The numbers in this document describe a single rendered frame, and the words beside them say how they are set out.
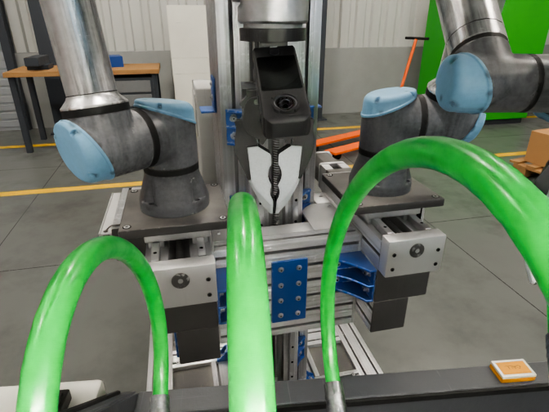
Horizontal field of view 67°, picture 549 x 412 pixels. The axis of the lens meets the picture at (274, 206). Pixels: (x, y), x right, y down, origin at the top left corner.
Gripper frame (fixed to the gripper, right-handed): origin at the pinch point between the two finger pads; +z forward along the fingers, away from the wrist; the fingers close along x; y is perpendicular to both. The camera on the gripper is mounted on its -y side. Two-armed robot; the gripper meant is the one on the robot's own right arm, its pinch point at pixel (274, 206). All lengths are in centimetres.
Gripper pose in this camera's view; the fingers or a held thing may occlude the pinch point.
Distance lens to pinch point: 50.4
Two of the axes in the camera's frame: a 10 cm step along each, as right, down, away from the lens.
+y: -0.9, -4.1, 9.1
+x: -10.0, 0.4, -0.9
